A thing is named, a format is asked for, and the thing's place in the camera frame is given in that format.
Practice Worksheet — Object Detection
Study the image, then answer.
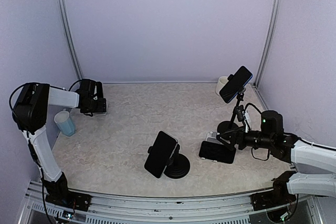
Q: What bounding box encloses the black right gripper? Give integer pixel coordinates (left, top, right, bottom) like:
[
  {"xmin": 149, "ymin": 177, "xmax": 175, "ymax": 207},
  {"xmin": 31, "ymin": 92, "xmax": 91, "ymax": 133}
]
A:
[{"xmin": 216, "ymin": 125, "xmax": 274, "ymax": 151}]

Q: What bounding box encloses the black phone clear case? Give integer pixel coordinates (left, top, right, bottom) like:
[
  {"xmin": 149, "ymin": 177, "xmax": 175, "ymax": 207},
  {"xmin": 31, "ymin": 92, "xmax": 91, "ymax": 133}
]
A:
[{"xmin": 93, "ymin": 98, "xmax": 108, "ymax": 116}]

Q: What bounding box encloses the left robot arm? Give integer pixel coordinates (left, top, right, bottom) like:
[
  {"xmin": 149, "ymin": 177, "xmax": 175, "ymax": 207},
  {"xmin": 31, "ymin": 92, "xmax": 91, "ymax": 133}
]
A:
[{"xmin": 9, "ymin": 79, "xmax": 107, "ymax": 206}]

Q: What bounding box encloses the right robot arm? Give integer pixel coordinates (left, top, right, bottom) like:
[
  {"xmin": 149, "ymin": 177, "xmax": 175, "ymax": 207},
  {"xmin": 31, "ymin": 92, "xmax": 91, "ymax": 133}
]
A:
[{"xmin": 216, "ymin": 110, "xmax": 335, "ymax": 205}]

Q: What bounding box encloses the black phone lying landscape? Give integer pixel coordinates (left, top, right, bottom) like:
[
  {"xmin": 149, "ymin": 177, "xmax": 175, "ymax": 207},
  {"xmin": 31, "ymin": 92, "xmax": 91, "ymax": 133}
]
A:
[{"xmin": 198, "ymin": 141, "xmax": 236, "ymax": 164}]

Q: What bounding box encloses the white phone stand right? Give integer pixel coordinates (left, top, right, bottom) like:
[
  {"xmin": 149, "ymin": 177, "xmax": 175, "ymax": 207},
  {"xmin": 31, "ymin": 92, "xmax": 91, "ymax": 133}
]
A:
[{"xmin": 199, "ymin": 132, "xmax": 223, "ymax": 162}]

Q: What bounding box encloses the black phone blue edge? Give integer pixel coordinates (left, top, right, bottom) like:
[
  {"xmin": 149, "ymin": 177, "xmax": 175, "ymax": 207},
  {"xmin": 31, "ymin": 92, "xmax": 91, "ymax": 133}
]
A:
[{"xmin": 219, "ymin": 66, "xmax": 253, "ymax": 103}]

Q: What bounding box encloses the black phone on round stand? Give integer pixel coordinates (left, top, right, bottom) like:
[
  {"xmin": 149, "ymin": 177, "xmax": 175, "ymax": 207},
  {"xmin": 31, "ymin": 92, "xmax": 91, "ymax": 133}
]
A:
[{"xmin": 144, "ymin": 131, "xmax": 177, "ymax": 178}]

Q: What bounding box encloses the light blue cup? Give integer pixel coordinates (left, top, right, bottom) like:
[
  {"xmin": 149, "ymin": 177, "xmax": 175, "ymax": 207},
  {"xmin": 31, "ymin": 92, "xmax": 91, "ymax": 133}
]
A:
[{"xmin": 54, "ymin": 110, "xmax": 76, "ymax": 137}]

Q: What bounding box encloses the white cup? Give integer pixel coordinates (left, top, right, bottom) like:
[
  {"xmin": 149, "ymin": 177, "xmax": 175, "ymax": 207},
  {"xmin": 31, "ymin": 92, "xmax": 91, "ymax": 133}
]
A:
[{"xmin": 215, "ymin": 76, "xmax": 228, "ymax": 95}]

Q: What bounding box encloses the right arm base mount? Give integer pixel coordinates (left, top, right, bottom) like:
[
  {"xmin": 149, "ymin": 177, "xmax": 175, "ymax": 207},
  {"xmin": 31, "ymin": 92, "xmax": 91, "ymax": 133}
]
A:
[{"xmin": 250, "ymin": 171, "xmax": 297, "ymax": 211}]

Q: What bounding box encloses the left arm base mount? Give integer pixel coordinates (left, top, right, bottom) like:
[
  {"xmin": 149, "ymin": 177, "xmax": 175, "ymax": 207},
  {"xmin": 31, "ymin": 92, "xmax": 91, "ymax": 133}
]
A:
[{"xmin": 46, "ymin": 191, "xmax": 92, "ymax": 212}]

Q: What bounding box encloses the front aluminium rail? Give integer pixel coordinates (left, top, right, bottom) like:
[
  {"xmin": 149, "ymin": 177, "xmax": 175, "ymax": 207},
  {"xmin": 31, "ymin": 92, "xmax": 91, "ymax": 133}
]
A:
[{"xmin": 18, "ymin": 181, "xmax": 324, "ymax": 223}]

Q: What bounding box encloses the left aluminium frame post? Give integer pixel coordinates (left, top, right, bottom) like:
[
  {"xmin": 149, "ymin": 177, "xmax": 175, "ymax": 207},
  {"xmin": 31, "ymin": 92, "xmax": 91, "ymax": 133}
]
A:
[{"xmin": 57, "ymin": 0, "xmax": 83, "ymax": 80}]

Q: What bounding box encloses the aluminium frame post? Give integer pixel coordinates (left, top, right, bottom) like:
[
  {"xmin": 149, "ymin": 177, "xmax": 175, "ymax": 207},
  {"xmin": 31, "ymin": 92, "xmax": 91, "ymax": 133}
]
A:
[
  {"xmin": 254, "ymin": 0, "xmax": 281, "ymax": 89},
  {"xmin": 57, "ymin": 0, "xmax": 83, "ymax": 80}
]

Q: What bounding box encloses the right aluminium frame post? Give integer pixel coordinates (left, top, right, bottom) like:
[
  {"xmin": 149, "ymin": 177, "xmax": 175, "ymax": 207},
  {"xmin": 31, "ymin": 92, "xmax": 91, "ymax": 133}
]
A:
[{"xmin": 254, "ymin": 0, "xmax": 281, "ymax": 89}]

